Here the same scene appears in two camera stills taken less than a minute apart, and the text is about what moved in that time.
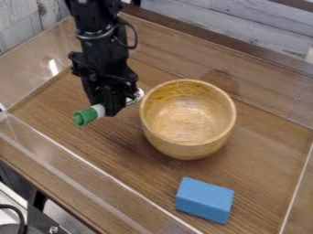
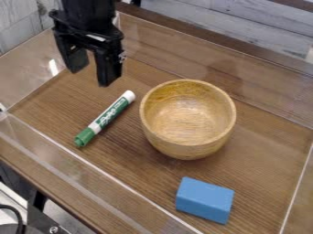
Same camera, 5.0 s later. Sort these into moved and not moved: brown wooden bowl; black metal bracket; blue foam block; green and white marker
Moved: green and white marker
Not moved: blue foam block; brown wooden bowl; black metal bracket
